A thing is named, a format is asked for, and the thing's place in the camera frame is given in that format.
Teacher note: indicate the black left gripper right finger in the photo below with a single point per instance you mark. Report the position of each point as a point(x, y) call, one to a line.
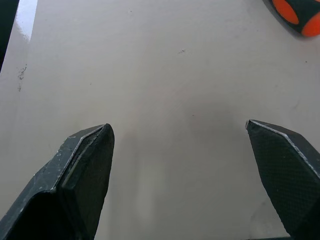
point(287, 175)

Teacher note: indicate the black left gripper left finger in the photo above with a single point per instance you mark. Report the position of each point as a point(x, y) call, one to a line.
point(50, 195)

